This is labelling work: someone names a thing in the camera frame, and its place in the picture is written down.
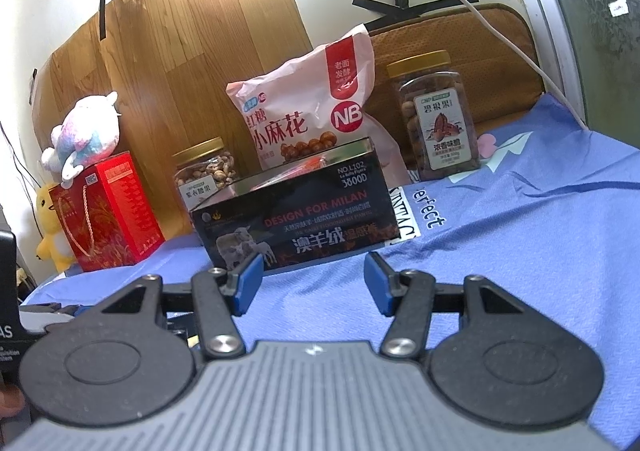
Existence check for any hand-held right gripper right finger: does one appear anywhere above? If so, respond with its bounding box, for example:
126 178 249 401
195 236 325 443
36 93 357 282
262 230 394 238
363 253 524 358

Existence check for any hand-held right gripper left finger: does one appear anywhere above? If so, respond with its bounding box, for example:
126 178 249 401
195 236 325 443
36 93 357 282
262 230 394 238
104 253 265 360

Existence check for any dark printed tin box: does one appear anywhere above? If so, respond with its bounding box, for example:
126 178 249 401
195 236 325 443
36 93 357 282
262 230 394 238
189 136 404 273

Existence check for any person's left hand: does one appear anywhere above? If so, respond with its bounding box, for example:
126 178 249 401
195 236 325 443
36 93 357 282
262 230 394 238
0 377 27 420

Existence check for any yellow plush duck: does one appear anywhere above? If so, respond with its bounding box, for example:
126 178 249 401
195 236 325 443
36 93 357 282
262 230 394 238
34 180 77 275

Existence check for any cashew jar gold lid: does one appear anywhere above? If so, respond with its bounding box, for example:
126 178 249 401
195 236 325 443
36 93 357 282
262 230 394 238
172 136 239 210

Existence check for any blue printed blanket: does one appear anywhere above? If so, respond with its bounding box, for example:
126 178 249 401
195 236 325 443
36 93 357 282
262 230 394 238
19 93 640 451

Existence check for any red gift box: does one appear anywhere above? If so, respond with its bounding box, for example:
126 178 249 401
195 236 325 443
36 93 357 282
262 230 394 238
49 150 166 273

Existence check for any pecan jar gold lid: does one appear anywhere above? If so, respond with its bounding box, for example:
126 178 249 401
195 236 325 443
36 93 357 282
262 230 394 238
385 50 482 182

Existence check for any pink snack bag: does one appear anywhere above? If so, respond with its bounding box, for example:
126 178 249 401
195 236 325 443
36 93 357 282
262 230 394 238
225 23 412 182

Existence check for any pastel plush toy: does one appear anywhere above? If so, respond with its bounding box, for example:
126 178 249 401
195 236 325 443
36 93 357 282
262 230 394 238
40 90 123 182

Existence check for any wooden board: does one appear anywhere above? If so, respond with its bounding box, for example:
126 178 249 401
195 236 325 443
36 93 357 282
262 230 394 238
29 0 322 238

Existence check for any brown cushion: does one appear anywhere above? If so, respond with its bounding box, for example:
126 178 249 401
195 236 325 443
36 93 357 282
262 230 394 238
367 3 547 168

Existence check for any frosted glass door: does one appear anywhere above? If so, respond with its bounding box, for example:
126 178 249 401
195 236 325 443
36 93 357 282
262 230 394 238
527 0 640 152

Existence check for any white cable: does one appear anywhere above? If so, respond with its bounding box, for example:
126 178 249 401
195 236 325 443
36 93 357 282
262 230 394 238
399 0 589 132

